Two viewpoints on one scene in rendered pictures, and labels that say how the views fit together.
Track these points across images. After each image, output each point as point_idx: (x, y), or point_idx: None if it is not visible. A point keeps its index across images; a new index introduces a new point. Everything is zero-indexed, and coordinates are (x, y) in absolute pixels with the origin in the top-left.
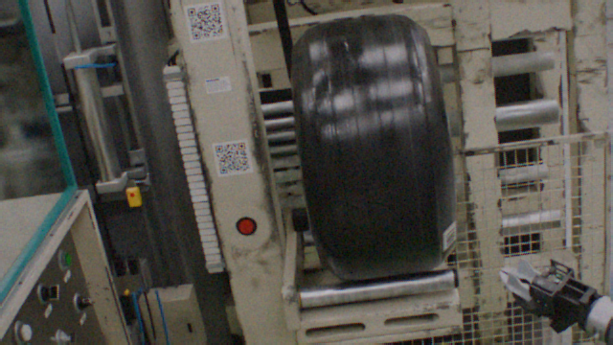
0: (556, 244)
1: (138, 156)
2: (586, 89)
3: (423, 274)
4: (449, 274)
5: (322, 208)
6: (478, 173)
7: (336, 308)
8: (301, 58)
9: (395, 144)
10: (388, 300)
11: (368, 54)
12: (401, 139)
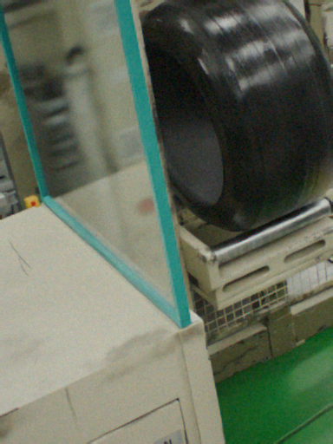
0: None
1: (1, 168)
2: (330, 16)
3: (304, 208)
4: (325, 202)
5: (254, 162)
6: None
7: (238, 259)
8: (194, 35)
9: (305, 93)
10: (277, 240)
11: (256, 20)
12: (310, 88)
